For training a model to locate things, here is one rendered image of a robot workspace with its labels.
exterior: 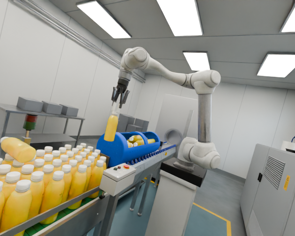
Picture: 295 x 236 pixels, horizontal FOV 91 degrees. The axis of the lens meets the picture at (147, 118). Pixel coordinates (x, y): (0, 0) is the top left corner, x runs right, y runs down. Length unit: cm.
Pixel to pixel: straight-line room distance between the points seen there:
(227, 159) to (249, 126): 140
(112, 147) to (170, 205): 70
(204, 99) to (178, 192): 79
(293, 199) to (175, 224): 107
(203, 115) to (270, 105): 531
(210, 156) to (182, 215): 55
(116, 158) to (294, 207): 160
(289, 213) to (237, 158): 438
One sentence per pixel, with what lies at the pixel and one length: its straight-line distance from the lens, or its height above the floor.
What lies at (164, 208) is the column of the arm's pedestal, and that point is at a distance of 148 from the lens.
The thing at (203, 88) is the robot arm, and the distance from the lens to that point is 114.
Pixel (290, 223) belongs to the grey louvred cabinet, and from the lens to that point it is 200.
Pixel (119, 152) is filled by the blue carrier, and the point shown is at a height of 110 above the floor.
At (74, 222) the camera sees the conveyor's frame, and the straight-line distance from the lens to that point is 92.
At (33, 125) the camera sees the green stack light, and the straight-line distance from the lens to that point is 120.
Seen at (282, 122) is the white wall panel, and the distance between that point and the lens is 640.
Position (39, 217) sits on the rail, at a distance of 77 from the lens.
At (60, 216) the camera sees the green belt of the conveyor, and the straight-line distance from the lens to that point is 89.
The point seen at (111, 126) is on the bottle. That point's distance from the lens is 102.
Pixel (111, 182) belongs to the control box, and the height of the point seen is 106.
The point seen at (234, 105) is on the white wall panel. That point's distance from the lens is 627.
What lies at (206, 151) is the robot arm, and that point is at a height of 129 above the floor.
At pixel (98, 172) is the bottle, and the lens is 93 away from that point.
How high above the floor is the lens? 145
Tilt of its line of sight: 2 degrees down
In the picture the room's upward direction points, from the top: 15 degrees clockwise
